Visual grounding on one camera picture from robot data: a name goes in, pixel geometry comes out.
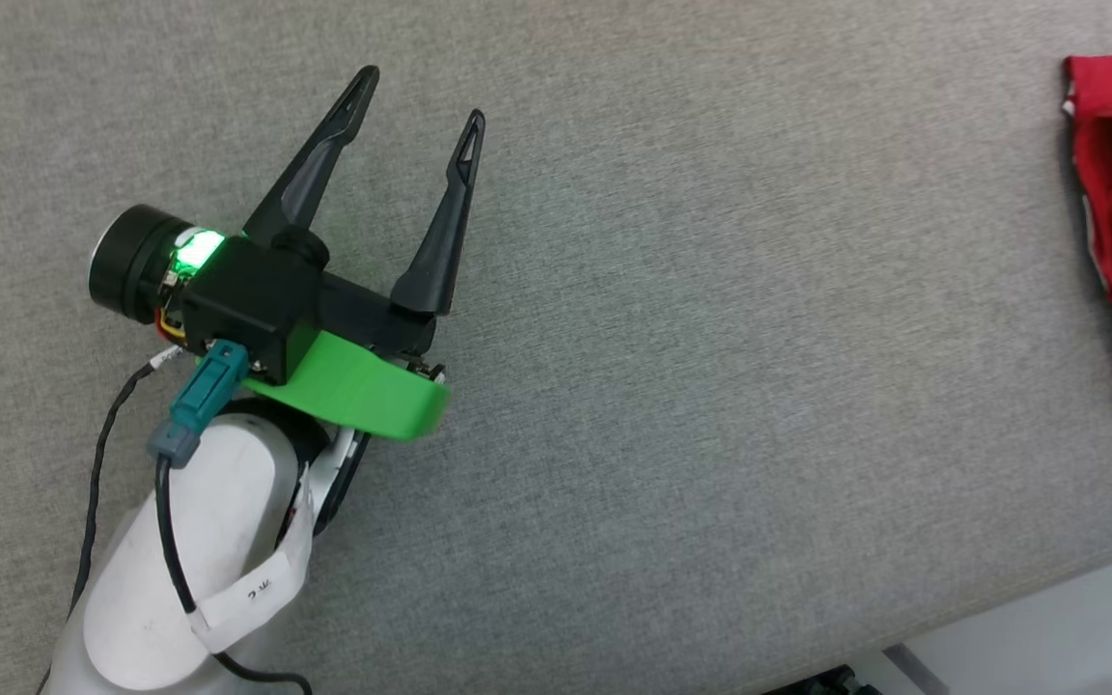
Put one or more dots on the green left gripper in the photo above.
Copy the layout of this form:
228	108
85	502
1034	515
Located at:
363	391

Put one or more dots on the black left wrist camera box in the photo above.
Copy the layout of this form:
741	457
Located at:
247	299

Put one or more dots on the teal left camera connector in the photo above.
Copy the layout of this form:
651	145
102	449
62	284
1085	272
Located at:
204	401

